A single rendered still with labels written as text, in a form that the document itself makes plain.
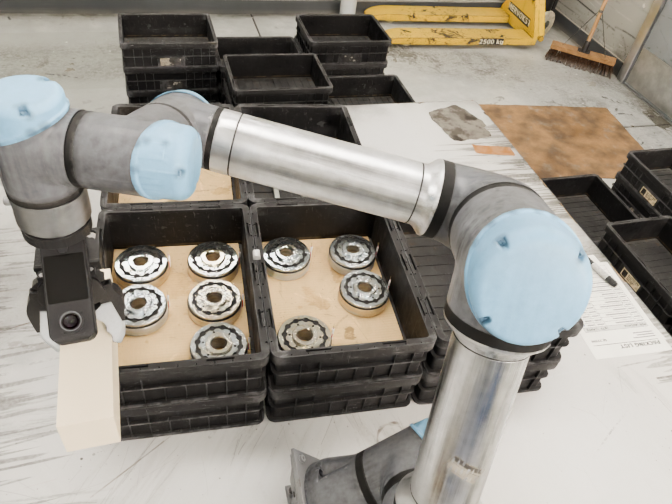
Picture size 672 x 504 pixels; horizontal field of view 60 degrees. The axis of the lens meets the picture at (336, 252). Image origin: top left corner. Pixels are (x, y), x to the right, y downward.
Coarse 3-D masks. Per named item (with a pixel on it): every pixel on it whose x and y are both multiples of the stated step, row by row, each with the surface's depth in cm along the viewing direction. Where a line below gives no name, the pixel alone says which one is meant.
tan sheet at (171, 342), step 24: (168, 264) 121; (240, 264) 124; (168, 288) 117; (192, 288) 118; (240, 288) 119; (168, 312) 112; (144, 336) 108; (168, 336) 109; (192, 336) 109; (120, 360) 104; (144, 360) 104; (168, 360) 105
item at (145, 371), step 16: (112, 208) 117; (128, 208) 117; (144, 208) 118; (160, 208) 119; (176, 208) 119; (192, 208) 120; (208, 208) 120; (224, 208) 121; (240, 208) 122; (256, 272) 109; (256, 288) 106; (256, 304) 104; (128, 368) 92; (144, 368) 92; (160, 368) 92; (176, 368) 93; (192, 368) 93; (208, 368) 94; (224, 368) 95; (240, 368) 96; (256, 368) 97
